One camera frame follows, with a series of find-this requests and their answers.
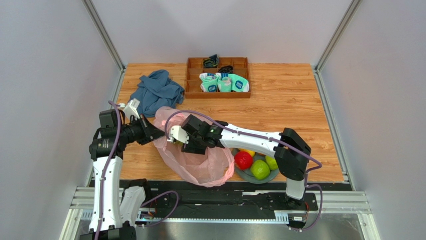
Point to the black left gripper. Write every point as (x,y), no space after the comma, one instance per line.
(150,132)

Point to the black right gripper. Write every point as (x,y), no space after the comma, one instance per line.
(192,141)

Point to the pink translucent plastic bag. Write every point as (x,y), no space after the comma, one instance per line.
(212,169)

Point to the red fake fruit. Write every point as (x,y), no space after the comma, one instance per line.
(243,160)

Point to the yellow fake fruit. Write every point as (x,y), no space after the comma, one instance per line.
(251,153)

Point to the green fake apple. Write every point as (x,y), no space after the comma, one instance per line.
(260,170)

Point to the green fake pear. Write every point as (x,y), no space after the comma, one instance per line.
(272,163)

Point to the green fake grape bunch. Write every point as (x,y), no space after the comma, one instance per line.
(178,143)

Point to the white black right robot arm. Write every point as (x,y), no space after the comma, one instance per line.
(289,150)

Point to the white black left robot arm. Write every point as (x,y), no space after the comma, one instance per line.
(115,212)

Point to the blue crumpled cloth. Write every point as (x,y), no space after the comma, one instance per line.
(155,91)

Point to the grey round plate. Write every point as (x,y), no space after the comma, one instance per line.
(249,177)

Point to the teal white sock left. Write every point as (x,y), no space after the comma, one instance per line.
(209,82)

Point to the teal white sock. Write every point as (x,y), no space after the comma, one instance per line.
(209,82)
(232,83)

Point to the teal white sock right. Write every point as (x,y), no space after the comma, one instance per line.
(232,83)

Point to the black rolled sock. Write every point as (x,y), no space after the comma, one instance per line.
(228,69)

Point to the dark rolled sock back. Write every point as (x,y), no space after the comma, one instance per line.
(211,62)

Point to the wooden compartment tray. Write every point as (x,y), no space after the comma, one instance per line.
(195,68)

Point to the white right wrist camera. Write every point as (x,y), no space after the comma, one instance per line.
(177,134)

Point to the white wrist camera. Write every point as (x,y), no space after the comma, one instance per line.
(131,109)
(177,134)

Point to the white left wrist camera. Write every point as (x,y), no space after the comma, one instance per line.
(131,109)

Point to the aluminium frame rail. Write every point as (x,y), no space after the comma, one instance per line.
(345,214)

